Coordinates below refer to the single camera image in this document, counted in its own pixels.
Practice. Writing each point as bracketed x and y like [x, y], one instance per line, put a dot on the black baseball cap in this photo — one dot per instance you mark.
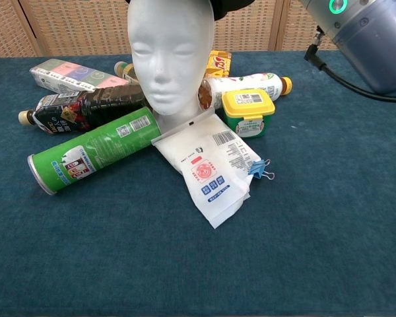
[231, 8]

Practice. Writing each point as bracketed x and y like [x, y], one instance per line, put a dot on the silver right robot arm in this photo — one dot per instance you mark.
[369, 39]

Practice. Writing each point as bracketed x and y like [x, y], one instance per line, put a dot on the white foam mannequin head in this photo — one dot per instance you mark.
[171, 62]

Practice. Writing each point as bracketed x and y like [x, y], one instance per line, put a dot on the white plastic pouch bag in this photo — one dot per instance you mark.
[214, 165]

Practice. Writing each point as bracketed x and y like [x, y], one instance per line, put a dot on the blue binder clip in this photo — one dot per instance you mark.
[259, 169]

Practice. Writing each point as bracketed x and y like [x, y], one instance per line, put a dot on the green tub yellow lid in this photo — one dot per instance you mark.
[249, 114]

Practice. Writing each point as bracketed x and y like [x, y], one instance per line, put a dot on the white label drink bottle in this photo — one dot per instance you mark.
[244, 87]

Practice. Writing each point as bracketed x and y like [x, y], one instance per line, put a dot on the blue table cloth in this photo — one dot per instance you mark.
[184, 251]

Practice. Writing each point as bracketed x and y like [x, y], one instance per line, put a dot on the yellow red snack box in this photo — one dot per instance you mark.
[219, 62]

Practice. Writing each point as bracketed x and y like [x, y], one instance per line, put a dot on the green chips can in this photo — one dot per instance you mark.
[95, 152]

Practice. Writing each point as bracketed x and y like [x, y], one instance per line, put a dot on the small tea bottle yellow cap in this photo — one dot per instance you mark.
[127, 71]

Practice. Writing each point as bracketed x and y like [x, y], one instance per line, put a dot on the dark coffee plastic bottle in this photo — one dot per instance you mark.
[85, 109]

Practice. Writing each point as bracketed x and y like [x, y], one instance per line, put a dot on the pastel tissue pack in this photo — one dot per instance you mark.
[69, 76]

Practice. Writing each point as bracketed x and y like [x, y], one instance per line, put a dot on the wicker folding screen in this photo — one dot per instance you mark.
[69, 26]

